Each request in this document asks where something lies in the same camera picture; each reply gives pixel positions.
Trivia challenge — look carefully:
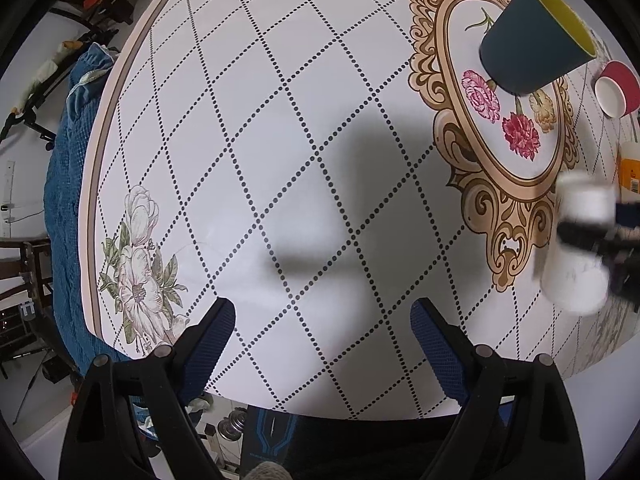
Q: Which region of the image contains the white paper cup with birds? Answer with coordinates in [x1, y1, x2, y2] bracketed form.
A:
[540, 170, 616, 316]

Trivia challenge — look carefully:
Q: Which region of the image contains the orange and white cup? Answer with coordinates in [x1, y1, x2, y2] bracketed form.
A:
[617, 141, 640, 203]

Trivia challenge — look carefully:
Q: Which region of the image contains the red ribbed paper cup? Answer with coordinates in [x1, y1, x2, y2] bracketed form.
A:
[593, 61, 640, 119]

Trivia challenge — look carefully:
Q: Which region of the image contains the dark green cup yellow inside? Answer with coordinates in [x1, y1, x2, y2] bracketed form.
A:
[480, 0, 597, 96]

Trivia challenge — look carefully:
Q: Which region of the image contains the blue knitted blanket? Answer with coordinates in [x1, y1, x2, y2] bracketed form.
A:
[43, 44, 126, 375]

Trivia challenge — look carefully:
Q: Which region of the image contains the black folded tripod stand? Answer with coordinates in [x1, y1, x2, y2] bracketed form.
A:
[1, 28, 118, 151]

